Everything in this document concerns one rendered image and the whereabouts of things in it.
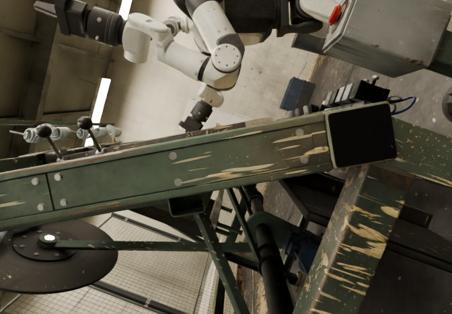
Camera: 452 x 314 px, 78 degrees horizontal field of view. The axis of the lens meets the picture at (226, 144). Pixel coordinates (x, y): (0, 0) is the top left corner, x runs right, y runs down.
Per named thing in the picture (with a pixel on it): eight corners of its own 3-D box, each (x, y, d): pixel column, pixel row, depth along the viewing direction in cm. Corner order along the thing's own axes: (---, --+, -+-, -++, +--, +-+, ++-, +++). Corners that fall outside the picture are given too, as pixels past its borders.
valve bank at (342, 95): (442, 89, 74) (357, 58, 75) (422, 139, 75) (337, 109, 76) (361, 104, 124) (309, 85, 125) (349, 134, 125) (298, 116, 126)
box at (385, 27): (461, 4, 49) (364, -29, 50) (434, 69, 50) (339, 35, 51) (418, 28, 61) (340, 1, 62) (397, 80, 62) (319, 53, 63)
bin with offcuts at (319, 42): (340, 27, 475) (304, 15, 477) (328, 57, 485) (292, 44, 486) (331, 34, 526) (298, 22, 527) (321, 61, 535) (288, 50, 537)
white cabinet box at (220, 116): (298, 138, 487) (188, 97, 492) (286, 168, 498) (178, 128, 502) (293, 133, 547) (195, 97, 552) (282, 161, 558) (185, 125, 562)
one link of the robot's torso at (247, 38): (268, -17, 120) (185, -10, 122) (279, -73, 86) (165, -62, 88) (272, 54, 122) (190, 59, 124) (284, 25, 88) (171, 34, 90)
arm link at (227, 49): (251, 81, 85) (219, 23, 89) (259, 57, 72) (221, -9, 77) (217, 95, 83) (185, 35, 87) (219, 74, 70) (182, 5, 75)
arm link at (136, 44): (101, 55, 77) (144, 67, 80) (104, 16, 71) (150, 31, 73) (113, 40, 86) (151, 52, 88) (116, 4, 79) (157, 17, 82)
